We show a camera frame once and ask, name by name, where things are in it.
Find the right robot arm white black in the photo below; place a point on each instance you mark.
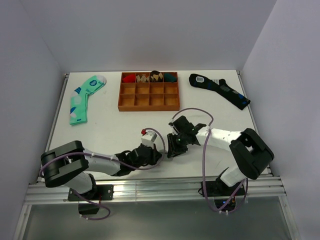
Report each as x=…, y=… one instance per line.
x=251, y=154

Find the black blue patterned sock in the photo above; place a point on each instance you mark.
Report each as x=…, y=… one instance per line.
x=221, y=87

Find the red rolled sock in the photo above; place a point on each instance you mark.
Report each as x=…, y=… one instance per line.
x=129, y=79

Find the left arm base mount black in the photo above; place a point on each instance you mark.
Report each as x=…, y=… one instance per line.
x=90, y=203

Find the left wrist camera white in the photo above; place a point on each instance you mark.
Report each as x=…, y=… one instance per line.
x=148, y=138

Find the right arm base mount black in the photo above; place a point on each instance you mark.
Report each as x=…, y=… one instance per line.
x=227, y=199

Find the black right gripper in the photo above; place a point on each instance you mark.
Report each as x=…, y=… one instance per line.
x=173, y=149

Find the mint green patterned sock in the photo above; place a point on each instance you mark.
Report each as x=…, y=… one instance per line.
x=78, y=113

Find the beige argyle rolled sock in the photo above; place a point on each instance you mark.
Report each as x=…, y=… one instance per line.
x=142, y=77

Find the teal rolled sock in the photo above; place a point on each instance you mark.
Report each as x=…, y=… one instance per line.
x=169, y=78

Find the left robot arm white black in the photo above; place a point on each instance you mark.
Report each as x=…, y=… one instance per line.
x=67, y=165

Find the aluminium table frame rail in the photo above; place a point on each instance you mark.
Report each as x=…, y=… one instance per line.
x=158, y=204

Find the brown wooden compartment tray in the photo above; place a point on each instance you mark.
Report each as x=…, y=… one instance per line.
x=148, y=96

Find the dark brown argyle rolled sock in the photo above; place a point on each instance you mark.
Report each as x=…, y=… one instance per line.
x=156, y=77

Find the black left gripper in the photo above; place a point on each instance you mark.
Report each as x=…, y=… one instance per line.
x=155, y=155

